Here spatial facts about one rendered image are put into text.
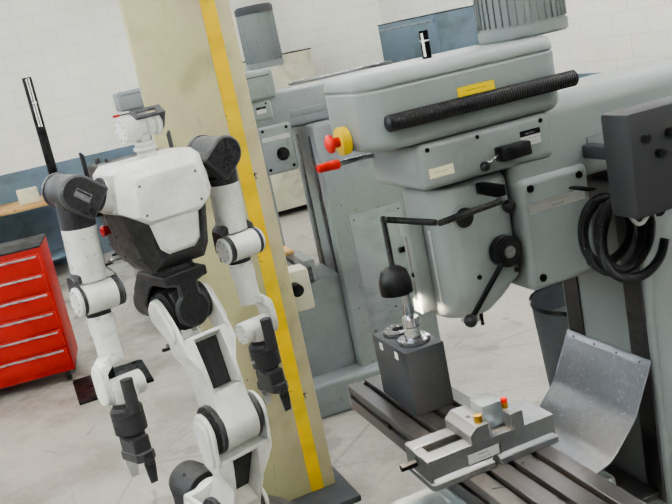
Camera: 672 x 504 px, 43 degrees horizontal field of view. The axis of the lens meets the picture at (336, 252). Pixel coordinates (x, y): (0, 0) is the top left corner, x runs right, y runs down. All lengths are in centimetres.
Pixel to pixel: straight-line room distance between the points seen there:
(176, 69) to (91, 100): 729
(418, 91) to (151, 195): 83
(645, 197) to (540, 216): 27
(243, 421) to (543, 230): 98
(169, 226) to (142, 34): 132
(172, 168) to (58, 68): 848
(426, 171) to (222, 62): 186
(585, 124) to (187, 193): 102
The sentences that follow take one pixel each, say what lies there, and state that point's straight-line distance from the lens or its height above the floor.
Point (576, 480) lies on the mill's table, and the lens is 203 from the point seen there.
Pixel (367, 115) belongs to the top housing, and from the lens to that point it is 172.
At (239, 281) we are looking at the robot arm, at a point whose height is 135.
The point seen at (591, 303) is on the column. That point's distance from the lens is 227.
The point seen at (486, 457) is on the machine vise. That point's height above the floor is 97.
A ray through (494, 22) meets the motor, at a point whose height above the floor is 193.
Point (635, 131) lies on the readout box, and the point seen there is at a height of 169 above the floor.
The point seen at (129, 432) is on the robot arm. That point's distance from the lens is 236.
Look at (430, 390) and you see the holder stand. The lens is 238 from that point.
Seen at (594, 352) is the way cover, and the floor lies 107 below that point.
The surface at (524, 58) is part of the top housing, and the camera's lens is 187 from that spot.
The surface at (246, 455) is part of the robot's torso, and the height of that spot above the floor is 89.
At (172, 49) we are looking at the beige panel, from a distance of 347.
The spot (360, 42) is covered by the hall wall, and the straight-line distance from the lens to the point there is 1168.
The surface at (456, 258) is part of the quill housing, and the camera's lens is 186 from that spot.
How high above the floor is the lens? 197
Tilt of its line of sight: 14 degrees down
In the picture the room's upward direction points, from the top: 12 degrees counter-clockwise
